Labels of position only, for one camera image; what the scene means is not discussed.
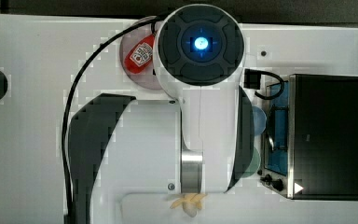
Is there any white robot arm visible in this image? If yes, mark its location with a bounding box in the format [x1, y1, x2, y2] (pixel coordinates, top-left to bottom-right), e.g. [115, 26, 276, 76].
[68, 4, 254, 224]

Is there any red ketchup bottle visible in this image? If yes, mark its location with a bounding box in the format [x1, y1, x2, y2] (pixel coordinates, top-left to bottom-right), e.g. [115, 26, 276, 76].
[124, 35, 155, 74]

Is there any blue bowl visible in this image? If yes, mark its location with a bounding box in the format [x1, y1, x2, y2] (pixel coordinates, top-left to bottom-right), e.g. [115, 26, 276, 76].
[253, 106, 267, 135]

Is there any grey round plate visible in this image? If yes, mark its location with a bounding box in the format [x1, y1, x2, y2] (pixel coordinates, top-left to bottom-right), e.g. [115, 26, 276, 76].
[119, 24, 161, 91]

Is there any green mug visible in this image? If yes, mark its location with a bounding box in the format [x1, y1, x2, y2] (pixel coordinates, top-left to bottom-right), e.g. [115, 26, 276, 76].
[241, 147, 261, 178]

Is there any peeled banana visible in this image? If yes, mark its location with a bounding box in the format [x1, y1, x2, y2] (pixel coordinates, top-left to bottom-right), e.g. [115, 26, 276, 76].
[170, 193, 206, 217]

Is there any black toaster oven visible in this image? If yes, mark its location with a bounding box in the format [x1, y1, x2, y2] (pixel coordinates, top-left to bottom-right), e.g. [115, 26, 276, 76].
[258, 74, 358, 201]

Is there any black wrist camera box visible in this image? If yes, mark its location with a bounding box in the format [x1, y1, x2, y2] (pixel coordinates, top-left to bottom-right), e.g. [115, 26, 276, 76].
[243, 69, 261, 90]

